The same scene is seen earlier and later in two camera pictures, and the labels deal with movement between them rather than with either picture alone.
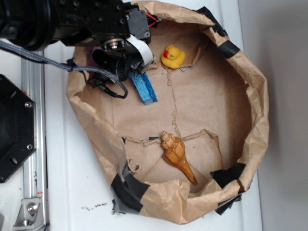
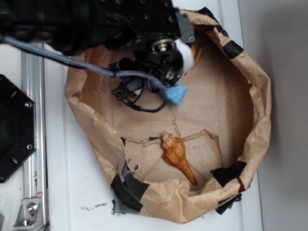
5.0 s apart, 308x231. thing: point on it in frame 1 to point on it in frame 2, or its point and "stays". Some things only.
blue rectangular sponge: [144, 87] to [175, 93]
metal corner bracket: [31, 214] stays
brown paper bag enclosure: [198, 147] stays
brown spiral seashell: [174, 153] stays
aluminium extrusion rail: [35, 172] stays
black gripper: [121, 55] to [169, 59]
